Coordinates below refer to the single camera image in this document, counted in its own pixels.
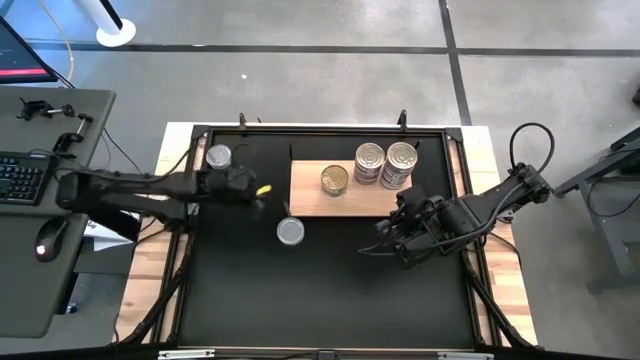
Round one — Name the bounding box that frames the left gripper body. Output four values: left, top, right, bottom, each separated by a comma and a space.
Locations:
197, 167, 259, 204

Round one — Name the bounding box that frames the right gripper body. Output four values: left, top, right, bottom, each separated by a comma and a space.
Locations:
379, 197, 461, 266

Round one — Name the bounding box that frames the light-green can silver lid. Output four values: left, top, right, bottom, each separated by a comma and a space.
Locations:
276, 216, 306, 247
205, 143, 234, 171

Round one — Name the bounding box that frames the wooden cutting board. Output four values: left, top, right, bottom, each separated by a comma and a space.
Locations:
281, 139, 422, 219

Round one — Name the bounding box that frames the dark-green can gold lid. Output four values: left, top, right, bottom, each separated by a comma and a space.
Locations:
320, 164, 350, 194

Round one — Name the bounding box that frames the gold-lid can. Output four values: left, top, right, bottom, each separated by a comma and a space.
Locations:
353, 142, 387, 172

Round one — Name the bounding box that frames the blue can silver pull-tab lid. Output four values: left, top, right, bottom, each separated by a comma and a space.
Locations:
385, 141, 419, 171

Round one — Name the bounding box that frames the white paper sheet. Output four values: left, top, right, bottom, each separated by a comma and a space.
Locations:
82, 219, 135, 253

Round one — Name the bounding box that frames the black desk clamp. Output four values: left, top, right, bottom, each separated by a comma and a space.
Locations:
51, 112, 95, 154
16, 97, 76, 122

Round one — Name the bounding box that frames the black computer mouse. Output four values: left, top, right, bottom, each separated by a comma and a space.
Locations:
33, 216, 69, 264

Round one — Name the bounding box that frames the round-base floor stand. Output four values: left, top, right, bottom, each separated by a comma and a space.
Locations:
77, 0, 138, 49

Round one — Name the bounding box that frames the backlit black keyboard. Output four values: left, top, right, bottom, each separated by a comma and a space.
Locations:
0, 151, 59, 207

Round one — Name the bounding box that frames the dark grey desk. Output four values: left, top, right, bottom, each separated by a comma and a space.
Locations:
0, 85, 118, 340

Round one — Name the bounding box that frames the black monitor red stripe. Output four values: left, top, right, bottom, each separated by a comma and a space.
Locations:
0, 17, 59, 85

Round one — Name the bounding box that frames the black table rig frame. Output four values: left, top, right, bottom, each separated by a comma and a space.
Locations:
113, 122, 537, 350

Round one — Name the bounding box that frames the silver metal bracket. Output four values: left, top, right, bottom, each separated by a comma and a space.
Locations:
157, 349, 217, 360
437, 351, 495, 360

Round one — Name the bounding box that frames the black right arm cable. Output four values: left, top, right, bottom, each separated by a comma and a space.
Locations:
508, 121, 556, 174

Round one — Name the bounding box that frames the black metal desk frame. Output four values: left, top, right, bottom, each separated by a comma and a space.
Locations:
551, 127, 640, 295

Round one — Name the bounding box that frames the yellow floor cable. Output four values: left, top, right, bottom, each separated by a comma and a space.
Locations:
37, 0, 76, 82

